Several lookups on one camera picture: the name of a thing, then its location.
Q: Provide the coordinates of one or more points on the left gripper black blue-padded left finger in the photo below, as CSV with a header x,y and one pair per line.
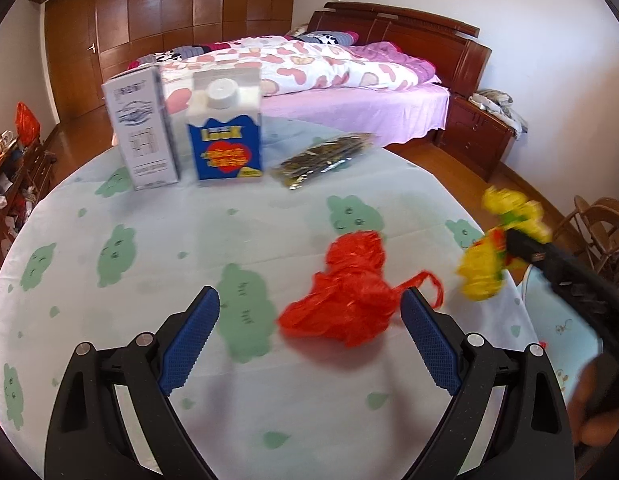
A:
x,y
87,437

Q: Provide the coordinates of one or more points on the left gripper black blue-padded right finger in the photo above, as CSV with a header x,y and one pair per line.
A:
x,y
506,418

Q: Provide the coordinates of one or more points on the yellow plastic bag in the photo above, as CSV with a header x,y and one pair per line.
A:
x,y
485,263

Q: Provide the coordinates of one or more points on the red plastic bag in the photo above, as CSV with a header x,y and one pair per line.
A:
x,y
349,301

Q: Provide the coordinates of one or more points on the light blue trash bucket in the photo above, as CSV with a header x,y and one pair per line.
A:
x,y
568,340

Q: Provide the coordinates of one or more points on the brown wicker folding chair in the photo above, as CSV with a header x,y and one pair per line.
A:
x,y
596,226

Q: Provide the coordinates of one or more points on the wooden nightstand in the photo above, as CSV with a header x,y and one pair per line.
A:
x,y
475,138

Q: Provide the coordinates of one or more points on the pile of grey clothes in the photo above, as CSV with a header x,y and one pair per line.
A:
x,y
499,104

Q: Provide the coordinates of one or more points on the cloud-print white tablecloth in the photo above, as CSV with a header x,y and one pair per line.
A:
x,y
99,261

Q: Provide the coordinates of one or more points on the cluttered wooden side cabinet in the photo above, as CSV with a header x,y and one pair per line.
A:
x,y
26,167

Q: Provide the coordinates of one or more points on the wooden bed with headboard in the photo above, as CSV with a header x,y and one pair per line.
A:
x,y
453,47

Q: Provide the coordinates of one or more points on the dark clear snack packet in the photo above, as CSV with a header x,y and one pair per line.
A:
x,y
322,158

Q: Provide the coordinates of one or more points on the pink purple blanket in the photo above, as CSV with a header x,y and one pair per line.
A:
x,y
385,51

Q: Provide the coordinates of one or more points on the white grey milk carton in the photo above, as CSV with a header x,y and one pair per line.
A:
x,y
136,105

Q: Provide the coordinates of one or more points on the blue Look milk carton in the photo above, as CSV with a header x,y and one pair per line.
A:
x,y
225,123

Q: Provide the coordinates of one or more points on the cow-print striped pillow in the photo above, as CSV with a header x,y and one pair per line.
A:
x,y
328,37

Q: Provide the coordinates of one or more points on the heart-print white duvet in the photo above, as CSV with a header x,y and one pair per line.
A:
x,y
291,66

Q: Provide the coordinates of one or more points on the brown wooden wardrobe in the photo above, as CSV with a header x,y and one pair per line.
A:
x,y
89,41

